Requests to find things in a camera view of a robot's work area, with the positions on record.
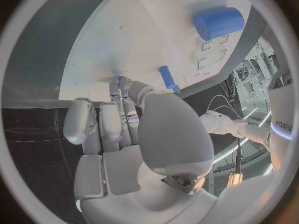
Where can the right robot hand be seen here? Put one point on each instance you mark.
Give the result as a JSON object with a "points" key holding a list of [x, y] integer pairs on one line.
{"points": [[172, 130]]}

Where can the white task board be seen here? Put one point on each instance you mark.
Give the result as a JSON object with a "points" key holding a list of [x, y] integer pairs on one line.
{"points": [[144, 41]]}

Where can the long blue peg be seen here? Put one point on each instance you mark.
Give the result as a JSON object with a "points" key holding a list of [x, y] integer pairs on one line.
{"points": [[167, 78]]}

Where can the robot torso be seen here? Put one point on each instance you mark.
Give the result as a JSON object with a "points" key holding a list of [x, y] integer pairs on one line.
{"points": [[280, 106]]}

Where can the large blue cylinder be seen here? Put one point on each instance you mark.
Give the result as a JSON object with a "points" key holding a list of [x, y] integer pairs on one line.
{"points": [[219, 22]]}

